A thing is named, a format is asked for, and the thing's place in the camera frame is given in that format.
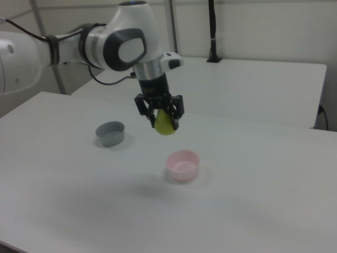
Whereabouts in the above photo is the black camera stand pole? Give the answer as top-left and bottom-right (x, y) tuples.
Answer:
(206, 0), (224, 63)

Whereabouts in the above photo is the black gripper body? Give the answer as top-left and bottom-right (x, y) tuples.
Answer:
(138, 73), (172, 113)

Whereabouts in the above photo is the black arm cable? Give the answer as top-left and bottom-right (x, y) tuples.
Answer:
(0, 17), (138, 85)

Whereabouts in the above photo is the black wall cable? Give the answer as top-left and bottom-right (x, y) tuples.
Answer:
(317, 104), (330, 131)

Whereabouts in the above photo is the grey plastic bowl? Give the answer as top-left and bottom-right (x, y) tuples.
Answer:
(95, 121), (125, 147)

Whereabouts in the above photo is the pink plastic bowl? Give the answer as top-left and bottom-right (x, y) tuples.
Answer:
(165, 149), (200, 184)

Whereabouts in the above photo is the green pear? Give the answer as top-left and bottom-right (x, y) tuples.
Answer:
(154, 110), (176, 137)

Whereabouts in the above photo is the black velcro strap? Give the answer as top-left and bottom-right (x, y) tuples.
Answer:
(44, 35), (61, 66)

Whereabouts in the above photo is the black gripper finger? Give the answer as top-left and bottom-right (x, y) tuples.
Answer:
(134, 94), (159, 129)
(167, 94), (184, 132)

